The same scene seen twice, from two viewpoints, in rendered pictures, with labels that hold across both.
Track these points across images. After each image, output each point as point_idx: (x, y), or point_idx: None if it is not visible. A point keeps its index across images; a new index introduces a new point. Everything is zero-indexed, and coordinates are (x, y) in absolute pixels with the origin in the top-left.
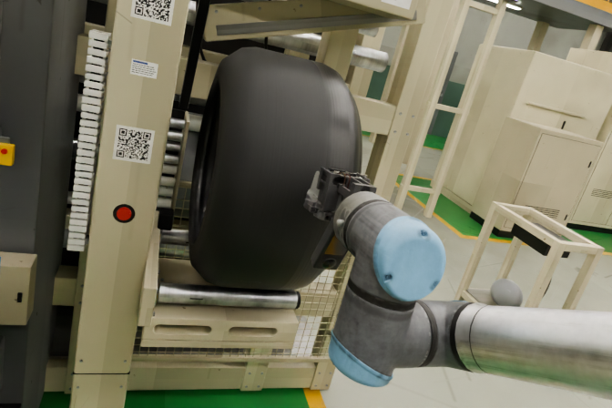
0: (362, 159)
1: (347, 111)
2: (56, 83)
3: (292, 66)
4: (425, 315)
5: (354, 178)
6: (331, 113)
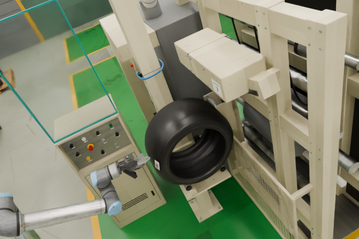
0: (162, 157)
1: (158, 140)
2: (186, 86)
3: (162, 117)
4: (104, 193)
5: (123, 160)
6: (154, 138)
